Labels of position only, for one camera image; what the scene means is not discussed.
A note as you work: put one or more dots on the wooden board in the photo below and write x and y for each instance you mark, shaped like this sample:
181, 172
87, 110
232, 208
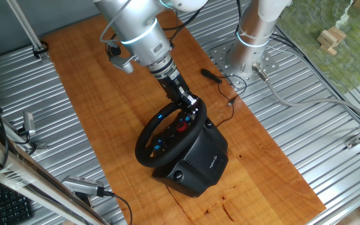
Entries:
261, 175

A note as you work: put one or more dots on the small aluminium bracket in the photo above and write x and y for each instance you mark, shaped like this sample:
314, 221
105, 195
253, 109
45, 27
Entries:
41, 145
352, 142

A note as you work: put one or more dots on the small wooden block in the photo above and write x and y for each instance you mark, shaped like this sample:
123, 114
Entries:
337, 32
325, 38
328, 50

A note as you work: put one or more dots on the aluminium frame pole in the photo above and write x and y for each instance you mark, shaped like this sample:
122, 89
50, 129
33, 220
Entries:
26, 26

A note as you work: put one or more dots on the black wheel base housing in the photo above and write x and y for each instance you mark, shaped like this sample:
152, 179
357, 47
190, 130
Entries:
198, 162

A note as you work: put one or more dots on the grey ribbed camera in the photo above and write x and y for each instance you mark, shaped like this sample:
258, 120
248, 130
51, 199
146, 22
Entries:
81, 185

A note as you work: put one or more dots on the silver robot mounting plate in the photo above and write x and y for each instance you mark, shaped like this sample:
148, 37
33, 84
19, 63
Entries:
239, 82

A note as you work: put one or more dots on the black steering wheel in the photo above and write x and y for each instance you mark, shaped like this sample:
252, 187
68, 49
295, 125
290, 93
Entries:
167, 161

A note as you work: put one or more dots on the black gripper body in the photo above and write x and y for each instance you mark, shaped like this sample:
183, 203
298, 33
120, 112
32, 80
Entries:
173, 87

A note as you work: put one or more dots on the green textured mat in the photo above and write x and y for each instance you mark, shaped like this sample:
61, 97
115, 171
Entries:
355, 56

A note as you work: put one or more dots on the black keyboard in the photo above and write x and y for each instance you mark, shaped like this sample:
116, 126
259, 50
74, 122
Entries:
9, 206

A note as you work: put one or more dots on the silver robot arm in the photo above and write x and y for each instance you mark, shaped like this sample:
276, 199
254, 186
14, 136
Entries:
142, 34

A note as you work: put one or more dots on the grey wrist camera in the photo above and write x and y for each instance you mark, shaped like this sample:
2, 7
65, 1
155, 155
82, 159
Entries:
122, 64

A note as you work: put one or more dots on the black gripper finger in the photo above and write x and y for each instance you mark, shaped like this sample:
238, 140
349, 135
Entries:
184, 104
192, 101

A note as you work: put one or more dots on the grey conduit with connector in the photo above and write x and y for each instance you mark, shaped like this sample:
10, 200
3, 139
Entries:
260, 72

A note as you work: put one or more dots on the aluminium frame beam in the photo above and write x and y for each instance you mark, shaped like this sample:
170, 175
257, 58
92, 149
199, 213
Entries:
27, 178

